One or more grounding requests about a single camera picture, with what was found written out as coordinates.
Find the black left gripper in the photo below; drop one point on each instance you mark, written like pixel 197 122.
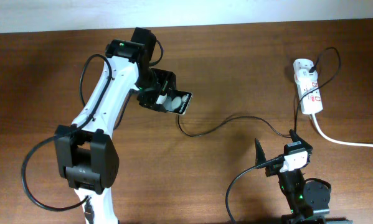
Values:
pixel 149 100

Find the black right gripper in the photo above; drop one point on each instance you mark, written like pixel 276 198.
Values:
pixel 295 138

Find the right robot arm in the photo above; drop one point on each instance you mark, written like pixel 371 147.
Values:
pixel 308 199

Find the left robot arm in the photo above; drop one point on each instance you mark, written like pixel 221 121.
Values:
pixel 85 152

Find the white power strip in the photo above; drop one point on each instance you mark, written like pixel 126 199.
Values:
pixel 308 94

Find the white USB wall adapter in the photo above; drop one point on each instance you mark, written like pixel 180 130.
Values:
pixel 302 75

